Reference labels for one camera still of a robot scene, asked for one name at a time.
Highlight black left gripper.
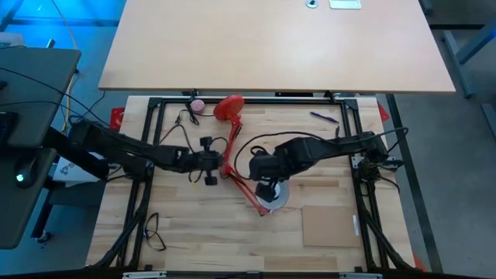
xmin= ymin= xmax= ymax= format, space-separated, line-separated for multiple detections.
xmin=184 ymin=136 xmax=225 ymax=187

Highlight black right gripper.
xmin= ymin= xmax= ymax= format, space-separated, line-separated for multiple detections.
xmin=248 ymin=149 xmax=282 ymax=203

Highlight red desk lamp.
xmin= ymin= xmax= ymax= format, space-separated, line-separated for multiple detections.
xmin=212 ymin=95 xmax=291 ymax=217

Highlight purple pen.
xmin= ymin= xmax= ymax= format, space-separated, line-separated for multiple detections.
xmin=308 ymin=111 xmax=340 ymax=125

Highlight black thin-framed glasses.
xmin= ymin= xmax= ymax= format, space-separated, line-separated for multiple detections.
xmin=143 ymin=212 xmax=168 ymax=253

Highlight red corner clamp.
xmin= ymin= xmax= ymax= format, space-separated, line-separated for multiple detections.
xmin=376 ymin=101 xmax=391 ymax=123
xmin=110 ymin=107 xmax=126 ymax=132

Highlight light wooden desk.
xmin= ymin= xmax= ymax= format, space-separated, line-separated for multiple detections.
xmin=98 ymin=0 xmax=457 ymax=95

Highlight white printed paper sheet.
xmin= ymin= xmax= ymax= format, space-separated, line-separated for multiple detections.
xmin=51 ymin=152 xmax=106 ymax=184

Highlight black desk leg with caster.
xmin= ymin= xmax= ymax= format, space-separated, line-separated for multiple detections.
xmin=29 ymin=181 xmax=55 ymax=245

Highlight black computer mouse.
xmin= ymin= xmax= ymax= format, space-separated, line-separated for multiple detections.
xmin=14 ymin=156 xmax=39 ymax=191

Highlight dark grey side desk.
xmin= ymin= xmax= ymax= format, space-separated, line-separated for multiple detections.
xmin=0 ymin=46 xmax=83 ymax=250

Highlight white rectangular desk plate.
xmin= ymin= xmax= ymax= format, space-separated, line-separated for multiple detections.
xmin=329 ymin=0 xmax=363 ymax=10

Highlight black keyboard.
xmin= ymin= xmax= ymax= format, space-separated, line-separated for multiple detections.
xmin=0 ymin=111 xmax=19 ymax=147

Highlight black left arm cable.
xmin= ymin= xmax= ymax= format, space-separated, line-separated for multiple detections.
xmin=158 ymin=123 xmax=230 ymax=184

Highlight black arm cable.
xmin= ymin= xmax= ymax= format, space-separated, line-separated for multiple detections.
xmin=158 ymin=123 xmax=230 ymax=184
xmin=232 ymin=126 xmax=410 ymax=181

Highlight black lamp power cord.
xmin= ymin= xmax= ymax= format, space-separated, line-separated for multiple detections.
xmin=174 ymin=108 xmax=216 ymax=126

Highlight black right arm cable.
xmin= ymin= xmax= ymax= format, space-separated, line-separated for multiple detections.
xmin=232 ymin=126 xmax=410 ymax=181

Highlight black aluminium rig frame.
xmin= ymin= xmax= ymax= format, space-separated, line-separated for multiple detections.
xmin=87 ymin=95 xmax=418 ymax=272

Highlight silver metal bracket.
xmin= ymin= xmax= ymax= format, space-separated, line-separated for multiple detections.
xmin=122 ymin=270 xmax=168 ymax=279
xmin=338 ymin=271 xmax=384 ymax=279

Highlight yellow cable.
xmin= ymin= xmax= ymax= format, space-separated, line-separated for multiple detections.
xmin=49 ymin=0 xmax=79 ymax=135

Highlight grey metal desk leg frame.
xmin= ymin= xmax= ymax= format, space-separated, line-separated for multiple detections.
xmin=420 ymin=0 xmax=496 ymax=139

